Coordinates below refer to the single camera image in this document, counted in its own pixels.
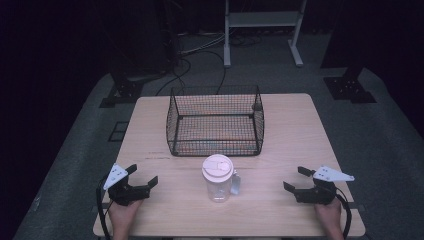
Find black stand base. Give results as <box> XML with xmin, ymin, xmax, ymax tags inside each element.
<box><xmin>99</xmin><ymin>68</ymin><xmax>145</xmax><ymax>109</ymax></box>
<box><xmin>322</xmin><ymin>64</ymin><xmax>378</xmax><ymax>105</ymax></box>

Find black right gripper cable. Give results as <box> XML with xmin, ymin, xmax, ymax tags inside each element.
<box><xmin>335</xmin><ymin>187</ymin><xmax>353</xmax><ymax>240</ymax></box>

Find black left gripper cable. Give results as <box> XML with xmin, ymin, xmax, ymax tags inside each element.
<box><xmin>95</xmin><ymin>177</ymin><xmax>112</xmax><ymax>240</ymax></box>

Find person's right hand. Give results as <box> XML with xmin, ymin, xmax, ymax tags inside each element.
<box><xmin>314</xmin><ymin>197</ymin><xmax>345</xmax><ymax>232</ymax></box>

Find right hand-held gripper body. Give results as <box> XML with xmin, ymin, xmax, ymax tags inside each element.
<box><xmin>294</xmin><ymin>165</ymin><xmax>356</xmax><ymax>206</ymax></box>

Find person's left hand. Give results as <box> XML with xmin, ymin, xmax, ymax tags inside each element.
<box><xmin>107</xmin><ymin>199</ymin><xmax>144</xmax><ymax>232</ymax></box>

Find clear cup with white lid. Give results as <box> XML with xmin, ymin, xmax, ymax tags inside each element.
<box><xmin>201</xmin><ymin>153</ymin><xmax>242</xmax><ymax>204</ymax></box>

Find black wire mesh basket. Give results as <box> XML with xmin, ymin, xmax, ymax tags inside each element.
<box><xmin>165</xmin><ymin>84</ymin><xmax>266</xmax><ymax>158</ymax></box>

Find white metal stand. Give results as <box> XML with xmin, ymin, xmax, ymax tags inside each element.
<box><xmin>223</xmin><ymin>0</ymin><xmax>308</xmax><ymax>69</ymax></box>

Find black floor cable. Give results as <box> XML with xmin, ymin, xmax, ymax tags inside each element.
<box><xmin>155</xmin><ymin>49</ymin><xmax>228</xmax><ymax>97</ymax></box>

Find grey floor cables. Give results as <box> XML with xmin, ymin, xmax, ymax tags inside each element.
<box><xmin>178</xmin><ymin>31</ymin><xmax>231</xmax><ymax>57</ymax></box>

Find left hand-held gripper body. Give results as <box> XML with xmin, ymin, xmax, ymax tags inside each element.
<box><xmin>102</xmin><ymin>162</ymin><xmax>152</xmax><ymax>207</ymax></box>

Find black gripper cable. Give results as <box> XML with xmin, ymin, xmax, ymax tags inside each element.
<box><xmin>335</xmin><ymin>187</ymin><xmax>353</xmax><ymax>240</ymax></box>
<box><xmin>95</xmin><ymin>177</ymin><xmax>112</xmax><ymax>240</ymax></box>

